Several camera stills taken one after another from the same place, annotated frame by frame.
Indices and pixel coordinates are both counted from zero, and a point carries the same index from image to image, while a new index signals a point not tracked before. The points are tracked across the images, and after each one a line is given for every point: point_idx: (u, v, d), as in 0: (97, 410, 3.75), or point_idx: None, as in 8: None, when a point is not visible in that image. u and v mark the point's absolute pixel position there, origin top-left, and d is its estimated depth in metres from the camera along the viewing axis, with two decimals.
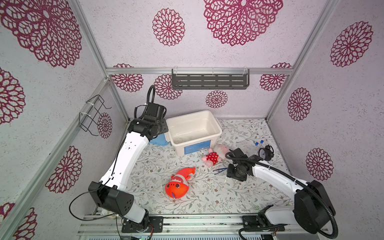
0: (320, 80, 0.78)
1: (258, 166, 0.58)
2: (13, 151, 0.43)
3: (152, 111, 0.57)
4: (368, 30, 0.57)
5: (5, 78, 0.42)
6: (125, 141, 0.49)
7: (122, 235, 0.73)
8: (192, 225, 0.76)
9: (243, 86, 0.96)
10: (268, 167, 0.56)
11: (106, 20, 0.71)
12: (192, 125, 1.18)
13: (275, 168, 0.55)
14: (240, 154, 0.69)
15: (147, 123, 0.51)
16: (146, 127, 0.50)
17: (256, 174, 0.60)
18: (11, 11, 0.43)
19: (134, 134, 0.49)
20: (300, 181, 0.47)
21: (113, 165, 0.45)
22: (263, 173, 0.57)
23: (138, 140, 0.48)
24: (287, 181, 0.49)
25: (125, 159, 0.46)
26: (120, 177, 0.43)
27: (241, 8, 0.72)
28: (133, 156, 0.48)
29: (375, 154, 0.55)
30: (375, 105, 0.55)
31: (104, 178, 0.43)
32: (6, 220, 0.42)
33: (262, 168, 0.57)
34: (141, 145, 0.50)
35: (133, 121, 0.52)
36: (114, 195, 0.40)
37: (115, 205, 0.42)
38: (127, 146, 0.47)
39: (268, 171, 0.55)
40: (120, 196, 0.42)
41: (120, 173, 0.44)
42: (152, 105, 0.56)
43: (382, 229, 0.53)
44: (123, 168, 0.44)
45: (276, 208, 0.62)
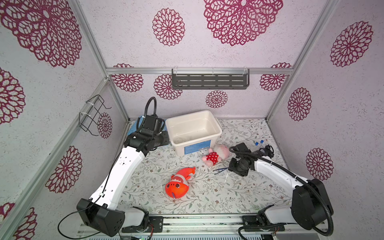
0: (320, 80, 0.78)
1: (260, 161, 0.58)
2: (13, 151, 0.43)
3: (149, 124, 0.55)
4: (368, 30, 0.57)
5: (4, 78, 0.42)
6: (120, 157, 0.47)
7: (122, 235, 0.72)
8: (192, 225, 0.76)
9: (243, 86, 0.96)
10: (270, 163, 0.56)
11: (106, 20, 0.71)
12: (192, 125, 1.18)
13: (277, 164, 0.55)
14: (243, 148, 0.69)
15: (144, 138, 0.50)
16: (143, 141, 0.50)
17: (258, 169, 0.60)
18: (11, 11, 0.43)
19: (129, 148, 0.48)
20: (299, 178, 0.47)
21: (105, 181, 0.43)
22: (265, 168, 0.57)
23: (133, 155, 0.47)
24: (287, 177, 0.49)
25: (118, 176, 0.44)
26: (112, 194, 0.41)
27: (241, 8, 0.72)
28: (126, 173, 0.45)
29: (375, 154, 0.55)
30: (375, 105, 0.55)
31: (95, 194, 0.41)
32: (6, 219, 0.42)
33: (265, 163, 0.57)
34: (135, 160, 0.48)
35: (130, 135, 0.51)
36: (102, 214, 0.38)
37: (103, 226, 0.39)
38: (122, 162, 0.46)
39: (270, 166, 0.55)
40: (109, 216, 0.39)
41: (112, 190, 0.42)
42: (150, 118, 0.55)
43: (382, 229, 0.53)
44: (115, 185, 0.42)
45: (276, 208, 0.60)
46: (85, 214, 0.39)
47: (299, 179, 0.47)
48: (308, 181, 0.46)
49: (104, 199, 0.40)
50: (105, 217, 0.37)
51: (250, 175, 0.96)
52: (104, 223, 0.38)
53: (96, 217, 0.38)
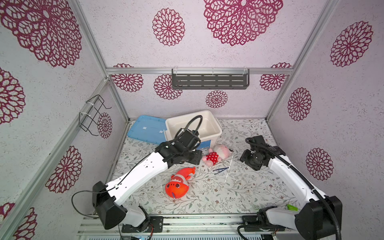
0: (320, 80, 0.78)
1: (277, 160, 0.54)
2: (13, 151, 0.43)
3: (186, 140, 0.55)
4: (368, 30, 0.57)
5: (5, 78, 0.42)
6: (147, 159, 0.49)
7: (122, 235, 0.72)
8: (192, 225, 0.76)
9: (243, 86, 0.96)
10: (288, 165, 0.52)
11: (106, 20, 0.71)
12: (192, 125, 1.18)
13: (295, 168, 0.51)
14: (261, 141, 0.64)
15: (175, 150, 0.51)
16: (175, 153, 0.50)
17: (271, 167, 0.56)
18: (11, 11, 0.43)
19: (158, 155, 0.50)
20: (317, 191, 0.43)
21: (124, 175, 0.45)
22: (280, 168, 0.53)
23: (160, 163, 0.48)
24: (304, 186, 0.45)
25: (137, 175, 0.45)
26: (123, 191, 0.42)
27: (241, 8, 0.72)
28: (145, 176, 0.46)
29: (375, 154, 0.55)
30: (375, 105, 0.55)
31: (110, 183, 0.43)
32: (6, 219, 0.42)
33: (282, 164, 0.52)
34: (158, 169, 0.49)
35: (163, 143, 0.53)
36: (106, 206, 0.39)
37: (103, 216, 0.41)
38: (146, 164, 0.47)
39: (287, 169, 0.50)
40: (111, 211, 0.40)
41: (125, 187, 0.43)
42: (188, 135, 0.55)
43: (382, 228, 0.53)
44: (130, 182, 0.44)
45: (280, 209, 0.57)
46: (95, 196, 0.42)
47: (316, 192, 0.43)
48: (325, 196, 0.42)
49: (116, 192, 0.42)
50: (107, 210, 0.38)
51: (250, 175, 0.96)
52: (104, 214, 0.40)
53: (101, 206, 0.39)
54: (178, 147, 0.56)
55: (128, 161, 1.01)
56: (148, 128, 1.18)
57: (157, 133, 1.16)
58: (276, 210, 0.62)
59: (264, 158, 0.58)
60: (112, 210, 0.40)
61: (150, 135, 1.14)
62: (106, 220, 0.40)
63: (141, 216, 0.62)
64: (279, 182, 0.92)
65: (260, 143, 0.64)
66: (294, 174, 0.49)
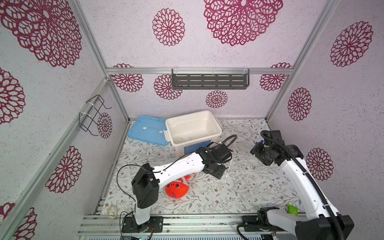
0: (320, 80, 0.78)
1: (292, 164, 0.48)
2: (13, 151, 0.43)
3: (223, 151, 0.61)
4: (368, 30, 0.57)
5: (5, 78, 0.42)
6: (189, 156, 0.54)
7: (122, 235, 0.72)
8: (192, 225, 0.76)
9: (243, 86, 0.96)
10: (304, 171, 0.47)
11: (106, 20, 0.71)
12: (192, 125, 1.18)
13: (312, 177, 0.46)
14: (277, 138, 0.58)
15: (212, 157, 0.56)
16: (212, 158, 0.56)
17: (283, 168, 0.52)
18: (11, 11, 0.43)
19: (198, 156, 0.55)
20: (330, 208, 0.40)
21: (169, 165, 0.50)
22: (293, 173, 0.48)
23: (198, 163, 0.53)
24: (316, 199, 0.42)
25: (179, 167, 0.50)
26: (166, 177, 0.47)
27: (241, 8, 0.72)
28: (185, 171, 0.51)
29: (375, 154, 0.55)
30: (375, 105, 0.55)
31: (157, 168, 0.49)
32: (6, 219, 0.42)
33: (297, 169, 0.47)
34: (197, 169, 0.54)
35: (203, 147, 0.58)
36: (151, 185, 0.44)
37: (143, 194, 0.46)
38: (188, 161, 0.53)
39: (302, 176, 0.46)
40: (154, 191, 0.44)
41: (168, 175, 0.48)
42: (224, 148, 0.61)
43: (382, 229, 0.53)
44: (172, 172, 0.49)
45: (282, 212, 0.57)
46: (142, 174, 0.47)
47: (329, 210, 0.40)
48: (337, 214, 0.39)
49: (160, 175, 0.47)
50: (150, 188, 0.43)
51: (250, 175, 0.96)
52: (146, 191, 0.45)
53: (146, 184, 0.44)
54: (214, 155, 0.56)
55: (128, 161, 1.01)
56: (148, 128, 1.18)
57: (157, 132, 1.16)
58: (278, 212, 0.61)
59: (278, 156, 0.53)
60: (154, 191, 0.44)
61: (150, 134, 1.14)
62: (145, 197, 0.45)
63: (147, 216, 0.63)
64: (279, 182, 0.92)
65: (276, 139, 0.57)
66: (308, 183, 0.44)
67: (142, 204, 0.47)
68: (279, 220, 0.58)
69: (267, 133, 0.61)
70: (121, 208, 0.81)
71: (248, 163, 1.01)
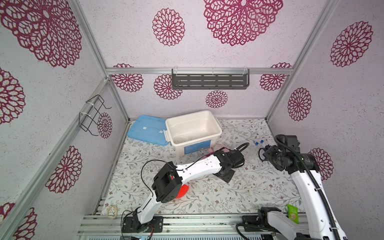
0: (320, 80, 0.78)
1: (305, 176, 0.44)
2: (13, 151, 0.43)
3: (237, 156, 0.65)
4: (368, 30, 0.57)
5: (4, 78, 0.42)
6: (207, 159, 0.58)
7: (123, 235, 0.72)
8: (192, 225, 0.76)
9: (243, 86, 0.96)
10: (316, 187, 0.43)
11: (106, 19, 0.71)
12: (192, 125, 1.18)
13: (324, 194, 0.42)
14: (292, 144, 0.53)
15: (228, 160, 0.60)
16: (228, 161, 0.59)
17: (293, 178, 0.48)
18: (11, 11, 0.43)
19: (215, 159, 0.59)
20: (338, 232, 0.37)
21: (190, 165, 0.54)
22: (304, 187, 0.45)
23: (216, 165, 0.57)
24: (324, 219, 0.39)
25: (200, 167, 0.54)
26: (187, 176, 0.51)
27: (241, 8, 0.72)
28: (204, 171, 0.55)
29: (375, 154, 0.55)
30: (375, 105, 0.55)
31: (180, 166, 0.53)
32: (6, 219, 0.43)
33: (309, 183, 0.44)
34: (214, 170, 0.58)
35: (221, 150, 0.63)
36: (175, 182, 0.48)
37: (166, 190, 0.50)
38: (207, 162, 0.57)
39: (313, 192, 0.42)
40: (177, 188, 0.49)
41: (190, 173, 0.52)
42: (239, 153, 0.66)
43: (382, 228, 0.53)
44: (193, 171, 0.53)
45: (284, 217, 0.60)
46: (166, 172, 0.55)
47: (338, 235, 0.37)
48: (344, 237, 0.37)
49: (182, 173, 0.51)
50: (174, 185, 0.48)
51: (250, 175, 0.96)
52: (169, 187, 0.49)
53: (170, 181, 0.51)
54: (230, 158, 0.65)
55: (128, 161, 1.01)
56: (148, 128, 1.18)
57: (157, 132, 1.16)
58: (280, 216, 0.61)
59: (290, 165, 0.48)
60: (176, 187, 0.48)
61: (150, 134, 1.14)
62: (167, 192, 0.49)
63: (152, 215, 0.64)
64: (279, 182, 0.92)
65: (291, 145, 0.53)
66: (318, 200, 0.41)
67: (162, 199, 0.51)
68: (279, 224, 0.57)
69: (282, 137, 0.55)
70: (121, 208, 0.81)
71: (248, 163, 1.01)
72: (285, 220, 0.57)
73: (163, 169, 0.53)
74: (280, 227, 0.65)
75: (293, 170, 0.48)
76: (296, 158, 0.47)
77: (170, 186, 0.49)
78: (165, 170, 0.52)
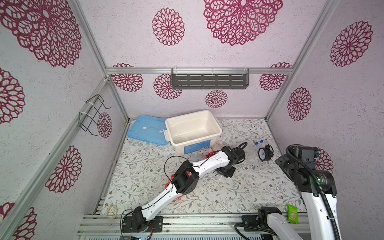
0: (320, 80, 0.78)
1: (317, 200, 0.40)
2: (13, 151, 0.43)
3: (240, 151, 0.77)
4: (368, 30, 0.57)
5: (5, 78, 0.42)
6: (217, 155, 0.68)
7: (123, 235, 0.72)
8: (192, 225, 0.76)
9: (243, 86, 0.96)
10: (329, 216, 0.38)
11: (106, 20, 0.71)
12: (192, 125, 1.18)
13: (336, 224, 0.38)
14: (307, 158, 0.46)
15: (235, 155, 0.70)
16: (235, 154, 0.70)
17: (305, 199, 0.43)
18: (11, 11, 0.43)
19: (223, 154, 0.69)
20: None
21: (204, 161, 0.65)
22: (315, 211, 0.40)
23: (225, 159, 0.67)
24: None
25: (212, 163, 0.65)
26: (202, 171, 0.61)
27: (241, 8, 0.72)
28: (216, 166, 0.66)
29: (375, 154, 0.55)
30: (375, 105, 0.55)
31: (196, 163, 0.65)
32: (6, 219, 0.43)
33: (321, 209, 0.39)
34: (224, 164, 0.68)
35: (227, 146, 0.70)
36: (194, 177, 0.58)
37: (186, 185, 0.61)
38: (217, 158, 0.67)
39: (324, 220, 0.38)
40: (194, 182, 0.59)
41: (204, 169, 0.62)
42: (240, 150, 0.78)
43: (382, 228, 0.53)
44: (207, 166, 0.63)
45: (285, 223, 0.59)
46: (184, 169, 0.62)
47: None
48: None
49: (198, 169, 0.61)
50: (193, 179, 0.58)
51: (250, 175, 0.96)
52: (189, 181, 0.60)
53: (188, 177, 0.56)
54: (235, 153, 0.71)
55: (128, 161, 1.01)
56: (148, 128, 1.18)
57: (157, 133, 1.16)
58: (281, 221, 0.60)
59: (304, 183, 0.42)
60: (195, 181, 0.58)
61: (150, 134, 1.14)
62: (187, 187, 0.60)
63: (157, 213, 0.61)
64: (279, 182, 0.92)
65: (305, 160, 0.46)
66: (328, 229, 0.38)
67: (184, 192, 0.61)
68: (280, 229, 0.57)
69: (296, 149, 0.49)
70: (121, 208, 0.81)
71: (248, 163, 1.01)
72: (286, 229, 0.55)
73: (181, 166, 0.63)
74: (280, 228, 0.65)
75: (306, 190, 0.42)
76: (311, 176, 0.41)
77: (190, 180, 0.59)
78: (183, 167, 0.62)
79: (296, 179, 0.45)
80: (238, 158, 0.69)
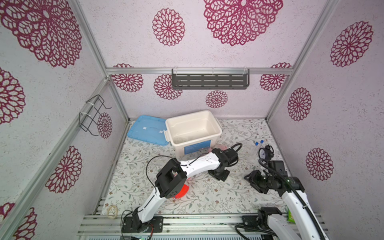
0: (320, 80, 0.78)
1: (292, 195, 0.50)
2: (13, 151, 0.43)
3: (232, 153, 0.71)
4: (368, 30, 0.57)
5: (5, 78, 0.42)
6: (207, 155, 0.62)
7: (123, 235, 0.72)
8: (192, 225, 0.76)
9: (243, 86, 0.96)
10: (304, 205, 0.48)
11: (107, 20, 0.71)
12: (192, 125, 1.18)
13: (311, 212, 0.47)
14: (280, 168, 0.60)
15: (225, 158, 0.64)
16: (225, 157, 0.64)
17: (284, 199, 0.54)
18: (11, 11, 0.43)
19: (214, 155, 0.63)
20: None
21: (192, 160, 0.58)
22: (293, 205, 0.50)
23: (215, 161, 0.61)
24: (313, 235, 0.42)
25: (202, 163, 0.58)
26: (191, 171, 0.54)
27: (241, 8, 0.72)
28: (206, 166, 0.60)
29: (375, 154, 0.55)
30: (375, 105, 0.55)
31: (183, 162, 0.56)
32: (6, 219, 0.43)
33: (296, 201, 0.49)
34: (214, 166, 0.63)
35: (217, 149, 0.67)
36: (180, 176, 0.51)
37: (169, 186, 0.53)
38: (207, 158, 0.61)
39: (301, 210, 0.47)
40: (180, 183, 0.52)
41: (193, 168, 0.55)
42: (232, 152, 0.72)
43: (382, 228, 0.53)
44: (196, 166, 0.56)
45: (286, 226, 0.58)
46: (169, 169, 0.54)
47: None
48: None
49: (186, 169, 0.54)
50: (179, 179, 0.50)
51: None
52: (175, 181, 0.51)
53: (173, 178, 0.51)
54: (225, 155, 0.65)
55: (128, 161, 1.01)
56: (148, 128, 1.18)
57: (157, 132, 1.16)
58: (282, 223, 0.60)
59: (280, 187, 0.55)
60: (181, 181, 0.51)
61: (150, 134, 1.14)
62: (171, 188, 0.52)
63: (153, 214, 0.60)
64: None
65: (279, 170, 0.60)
66: (307, 218, 0.45)
67: (167, 194, 0.53)
68: (280, 231, 0.57)
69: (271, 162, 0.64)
70: (121, 208, 0.81)
71: (248, 163, 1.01)
72: (286, 230, 0.56)
73: (166, 165, 0.55)
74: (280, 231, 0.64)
75: (283, 192, 0.54)
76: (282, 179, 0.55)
77: (176, 180, 0.51)
78: (169, 166, 0.54)
79: (273, 184, 0.57)
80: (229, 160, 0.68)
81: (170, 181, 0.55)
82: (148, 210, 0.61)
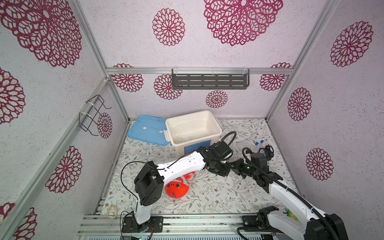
0: (320, 79, 0.78)
1: (275, 185, 0.57)
2: (13, 150, 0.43)
3: (223, 149, 0.63)
4: (368, 30, 0.57)
5: (5, 78, 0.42)
6: (189, 157, 0.55)
7: (122, 235, 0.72)
8: (192, 225, 0.76)
9: (243, 86, 0.96)
10: (285, 188, 0.55)
11: (106, 20, 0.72)
12: (192, 125, 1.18)
13: (293, 191, 0.53)
14: (263, 165, 0.65)
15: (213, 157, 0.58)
16: (211, 156, 0.58)
17: (271, 192, 0.59)
18: (11, 11, 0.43)
19: (198, 155, 0.57)
20: (316, 210, 0.45)
21: (171, 163, 0.52)
22: (279, 192, 0.55)
23: (199, 161, 0.55)
24: (303, 207, 0.47)
25: (182, 166, 0.52)
26: (169, 174, 0.49)
27: (241, 8, 0.72)
28: (186, 168, 0.53)
29: (375, 154, 0.55)
30: (375, 105, 0.55)
31: (161, 165, 0.50)
32: (6, 219, 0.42)
33: (280, 188, 0.55)
34: (198, 167, 0.56)
35: (202, 148, 0.60)
36: (156, 182, 0.45)
37: (145, 193, 0.47)
38: (190, 160, 0.54)
39: (285, 193, 0.53)
40: (158, 187, 0.46)
41: (172, 172, 0.49)
42: (223, 147, 0.63)
43: (382, 229, 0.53)
44: (175, 170, 0.50)
45: (285, 216, 0.60)
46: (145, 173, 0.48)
47: (316, 211, 0.45)
48: (325, 215, 0.43)
49: (164, 172, 0.48)
50: (155, 185, 0.45)
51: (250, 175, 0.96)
52: (151, 187, 0.46)
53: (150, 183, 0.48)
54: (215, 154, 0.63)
55: (128, 161, 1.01)
56: (148, 128, 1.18)
57: (157, 133, 1.16)
58: (281, 216, 0.61)
59: (263, 184, 0.61)
60: (158, 187, 0.45)
61: (150, 134, 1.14)
62: (147, 195, 0.46)
63: (149, 213, 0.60)
64: None
65: (262, 167, 0.65)
66: (293, 197, 0.51)
67: (145, 201, 0.47)
68: (282, 227, 0.58)
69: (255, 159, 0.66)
70: (121, 208, 0.81)
71: None
72: (285, 219, 0.58)
73: (143, 169, 0.49)
74: (281, 223, 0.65)
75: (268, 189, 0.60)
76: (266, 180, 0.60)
77: (152, 186, 0.46)
78: (146, 169, 0.48)
79: (258, 182, 0.64)
80: (219, 157, 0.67)
81: (147, 186, 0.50)
82: (139, 214, 0.58)
